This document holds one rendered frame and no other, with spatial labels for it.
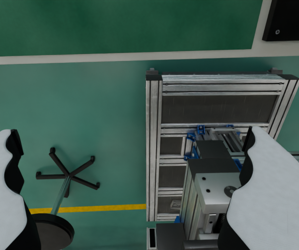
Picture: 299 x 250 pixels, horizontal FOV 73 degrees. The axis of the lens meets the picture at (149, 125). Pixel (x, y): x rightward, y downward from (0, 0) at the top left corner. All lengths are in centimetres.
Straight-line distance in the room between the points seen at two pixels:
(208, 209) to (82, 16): 50
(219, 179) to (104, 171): 138
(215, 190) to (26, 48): 55
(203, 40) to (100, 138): 121
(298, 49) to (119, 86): 99
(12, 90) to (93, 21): 115
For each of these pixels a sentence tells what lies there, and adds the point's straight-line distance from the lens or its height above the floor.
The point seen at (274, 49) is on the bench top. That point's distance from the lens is 61.
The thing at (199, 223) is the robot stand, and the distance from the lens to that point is 55.
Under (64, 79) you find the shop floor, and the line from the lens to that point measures 142.
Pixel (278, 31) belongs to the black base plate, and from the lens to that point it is 58.
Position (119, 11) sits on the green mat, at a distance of 51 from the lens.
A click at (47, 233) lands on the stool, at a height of 56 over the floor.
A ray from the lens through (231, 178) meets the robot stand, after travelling 53.
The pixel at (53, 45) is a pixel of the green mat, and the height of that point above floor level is 75.
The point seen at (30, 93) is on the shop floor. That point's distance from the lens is 155.
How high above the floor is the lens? 125
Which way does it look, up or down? 58 degrees down
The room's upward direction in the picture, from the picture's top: 176 degrees clockwise
